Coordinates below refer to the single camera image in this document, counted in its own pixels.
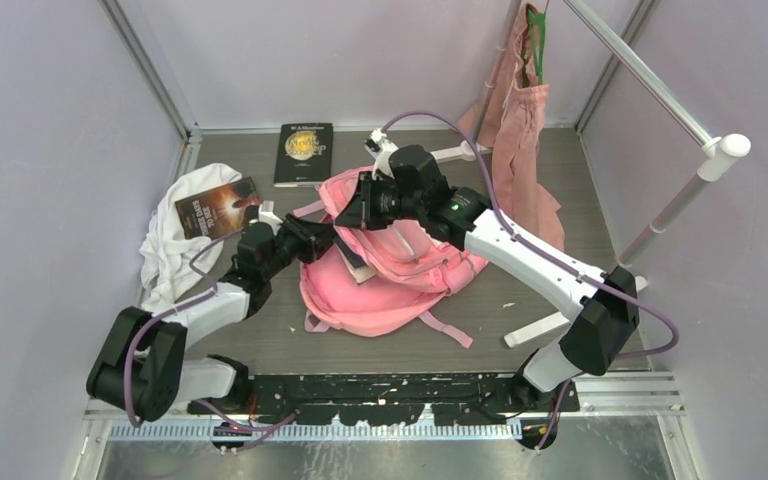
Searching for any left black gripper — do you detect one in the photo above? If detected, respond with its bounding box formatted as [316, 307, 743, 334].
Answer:
[261, 213, 342, 279]

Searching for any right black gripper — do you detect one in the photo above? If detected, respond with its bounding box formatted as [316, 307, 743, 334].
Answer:
[335, 172, 424, 232]

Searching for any blue grey book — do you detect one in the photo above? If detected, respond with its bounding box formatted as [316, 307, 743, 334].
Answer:
[334, 236, 376, 284]

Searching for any pink student backpack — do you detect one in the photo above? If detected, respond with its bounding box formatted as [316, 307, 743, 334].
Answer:
[291, 165, 490, 350]

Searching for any dark book orange cover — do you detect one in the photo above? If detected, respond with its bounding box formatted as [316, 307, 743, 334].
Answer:
[175, 177, 262, 240]

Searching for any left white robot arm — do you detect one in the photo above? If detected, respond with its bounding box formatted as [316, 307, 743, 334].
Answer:
[86, 215, 337, 426]

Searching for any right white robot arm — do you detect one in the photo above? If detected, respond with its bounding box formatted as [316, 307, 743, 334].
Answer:
[336, 140, 639, 411]

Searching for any black book gold cover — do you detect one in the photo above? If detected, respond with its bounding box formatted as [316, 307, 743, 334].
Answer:
[273, 122, 334, 187]

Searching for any white cloth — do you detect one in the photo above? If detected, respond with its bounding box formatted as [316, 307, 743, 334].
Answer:
[139, 163, 242, 312]

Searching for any pink hanging garment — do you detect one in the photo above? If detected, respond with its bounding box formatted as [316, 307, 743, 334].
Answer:
[477, 3, 565, 250]

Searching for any green clothes hanger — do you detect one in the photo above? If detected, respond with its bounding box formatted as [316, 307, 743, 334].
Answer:
[524, 4, 547, 86]

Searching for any white clothes rack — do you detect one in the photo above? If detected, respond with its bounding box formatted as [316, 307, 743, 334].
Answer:
[423, 0, 752, 349]

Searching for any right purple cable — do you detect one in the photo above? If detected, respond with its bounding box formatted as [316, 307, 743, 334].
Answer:
[380, 109, 681, 362]

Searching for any purple cable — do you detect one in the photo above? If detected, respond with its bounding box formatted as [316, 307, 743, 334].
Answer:
[122, 225, 299, 453]
[380, 109, 681, 362]

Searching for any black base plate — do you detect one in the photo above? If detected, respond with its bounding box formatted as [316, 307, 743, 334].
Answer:
[207, 373, 580, 426]

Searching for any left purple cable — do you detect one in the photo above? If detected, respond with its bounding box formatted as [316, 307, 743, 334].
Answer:
[122, 225, 299, 453]

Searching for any white perforated cable rail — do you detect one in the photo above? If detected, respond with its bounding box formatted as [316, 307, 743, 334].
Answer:
[109, 419, 522, 442]

